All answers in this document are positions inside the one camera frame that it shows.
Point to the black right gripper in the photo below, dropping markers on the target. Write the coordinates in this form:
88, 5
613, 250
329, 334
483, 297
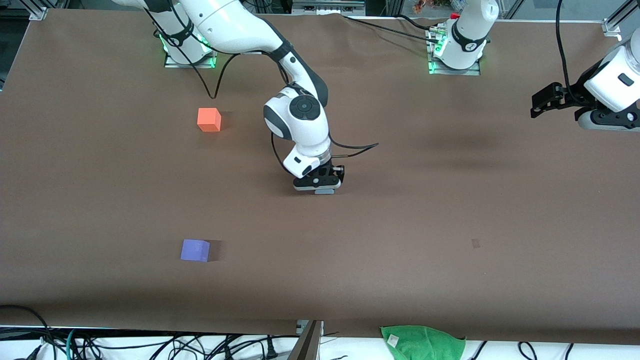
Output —
340, 173

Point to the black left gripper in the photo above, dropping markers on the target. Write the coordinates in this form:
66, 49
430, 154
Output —
568, 94

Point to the light blue foam block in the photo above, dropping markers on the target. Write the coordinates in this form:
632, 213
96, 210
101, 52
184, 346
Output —
324, 191

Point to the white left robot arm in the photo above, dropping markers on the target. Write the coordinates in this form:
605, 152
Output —
467, 40

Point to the orange foam block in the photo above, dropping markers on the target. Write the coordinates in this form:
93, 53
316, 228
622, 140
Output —
209, 120

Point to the purple foam block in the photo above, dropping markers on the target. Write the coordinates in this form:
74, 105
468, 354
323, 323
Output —
195, 250

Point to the brown table cover sheet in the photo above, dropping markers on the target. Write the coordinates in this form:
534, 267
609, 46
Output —
350, 250

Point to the aluminium corner profile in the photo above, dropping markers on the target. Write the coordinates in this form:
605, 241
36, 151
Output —
37, 12
617, 22

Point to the colourful toy pile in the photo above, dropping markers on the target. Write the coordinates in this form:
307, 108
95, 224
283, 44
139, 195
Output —
431, 5

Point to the black power plug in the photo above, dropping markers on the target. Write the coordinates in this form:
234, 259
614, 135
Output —
271, 350

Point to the green cloth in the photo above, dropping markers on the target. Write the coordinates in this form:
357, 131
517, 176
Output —
425, 345

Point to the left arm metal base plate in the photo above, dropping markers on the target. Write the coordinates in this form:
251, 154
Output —
437, 70

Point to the aluminium frame rail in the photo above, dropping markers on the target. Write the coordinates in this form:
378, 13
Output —
327, 7

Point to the aluminium post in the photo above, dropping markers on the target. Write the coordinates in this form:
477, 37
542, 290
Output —
307, 346

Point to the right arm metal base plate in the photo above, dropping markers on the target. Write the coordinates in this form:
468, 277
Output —
175, 63

